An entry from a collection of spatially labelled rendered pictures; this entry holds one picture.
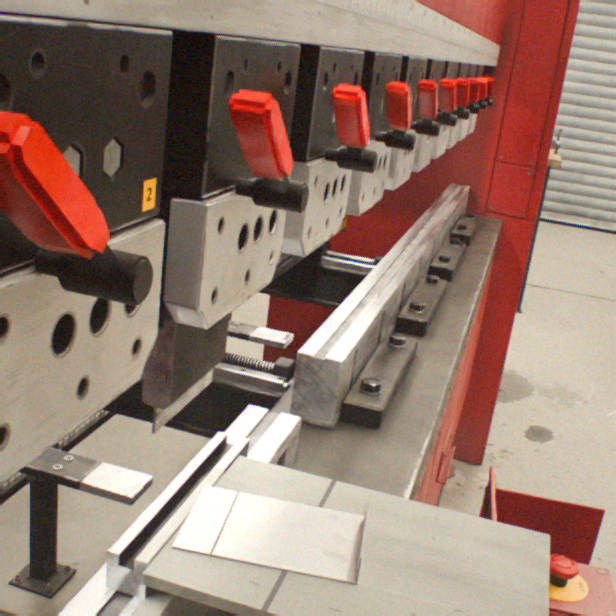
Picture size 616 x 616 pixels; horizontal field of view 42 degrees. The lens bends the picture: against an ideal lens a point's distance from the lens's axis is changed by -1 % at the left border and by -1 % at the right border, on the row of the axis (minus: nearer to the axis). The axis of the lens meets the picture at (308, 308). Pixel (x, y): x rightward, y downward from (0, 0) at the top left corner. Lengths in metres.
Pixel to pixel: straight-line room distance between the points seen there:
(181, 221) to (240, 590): 0.25
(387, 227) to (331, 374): 1.75
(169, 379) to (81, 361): 0.20
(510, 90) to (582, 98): 5.25
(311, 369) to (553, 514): 0.38
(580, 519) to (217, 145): 0.84
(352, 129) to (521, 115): 2.05
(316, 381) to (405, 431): 0.14
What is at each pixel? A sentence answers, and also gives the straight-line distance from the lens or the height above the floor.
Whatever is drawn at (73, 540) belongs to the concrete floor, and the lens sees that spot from 2.34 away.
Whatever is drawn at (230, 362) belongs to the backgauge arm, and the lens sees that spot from 1.28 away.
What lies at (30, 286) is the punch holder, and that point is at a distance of 0.30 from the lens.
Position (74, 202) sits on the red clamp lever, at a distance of 0.25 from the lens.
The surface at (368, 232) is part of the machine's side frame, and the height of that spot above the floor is 0.75.
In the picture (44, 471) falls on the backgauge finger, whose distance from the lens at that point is 0.67.
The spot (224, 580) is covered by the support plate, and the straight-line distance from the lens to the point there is 0.56.
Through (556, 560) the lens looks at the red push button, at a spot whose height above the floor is 0.81.
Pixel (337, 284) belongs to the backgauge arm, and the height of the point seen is 0.80.
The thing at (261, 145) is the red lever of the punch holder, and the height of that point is 1.29.
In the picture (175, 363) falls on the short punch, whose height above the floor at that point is 1.13.
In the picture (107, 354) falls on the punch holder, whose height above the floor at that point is 1.20.
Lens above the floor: 1.34
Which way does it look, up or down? 18 degrees down
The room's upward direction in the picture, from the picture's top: 8 degrees clockwise
